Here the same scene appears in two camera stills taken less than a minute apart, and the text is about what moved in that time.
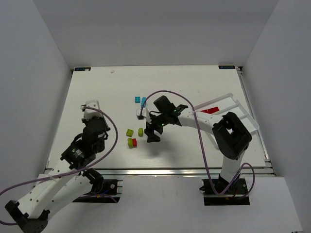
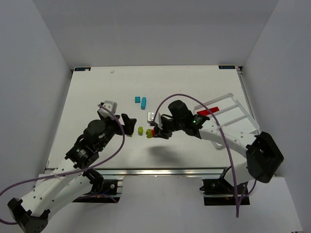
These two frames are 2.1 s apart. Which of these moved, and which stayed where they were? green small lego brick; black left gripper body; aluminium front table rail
Moved: black left gripper body
Stayed: aluminium front table rail; green small lego brick
